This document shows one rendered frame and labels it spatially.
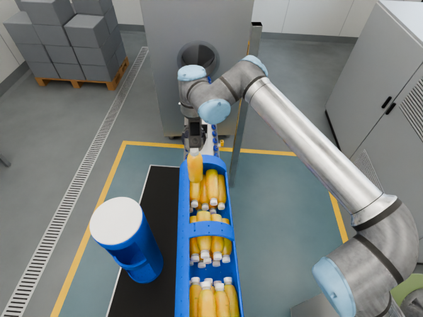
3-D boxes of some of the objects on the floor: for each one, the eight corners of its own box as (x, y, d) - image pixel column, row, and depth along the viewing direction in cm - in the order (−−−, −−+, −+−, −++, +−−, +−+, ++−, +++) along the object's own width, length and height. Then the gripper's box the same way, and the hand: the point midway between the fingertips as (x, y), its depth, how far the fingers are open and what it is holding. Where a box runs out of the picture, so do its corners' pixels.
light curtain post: (233, 182, 272) (260, 21, 140) (233, 187, 268) (262, 26, 136) (227, 182, 271) (250, 21, 139) (228, 187, 267) (252, 26, 136)
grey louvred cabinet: (357, 113, 354) (428, 2, 242) (431, 266, 219) (671, 176, 107) (320, 111, 356) (374, -1, 243) (371, 261, 220) (547, 168, 108)
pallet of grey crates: (129, 63, 425) (108, -17, 332) (114, 90, 374) (85, 4, 282) (62, 60, 427) (24, -22, 335) (39, 85, 377) (-14, -1, 284)
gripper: (207, 102, 93) (206, 139, 109) (177, 102, 92) (181, 140, 109) (208, 117, 87) (207, 154, 104) (177, 117, 87) (180, 155, 103)
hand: (194, 150), depth 103 cm, fingers closed on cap, 4 cm apart
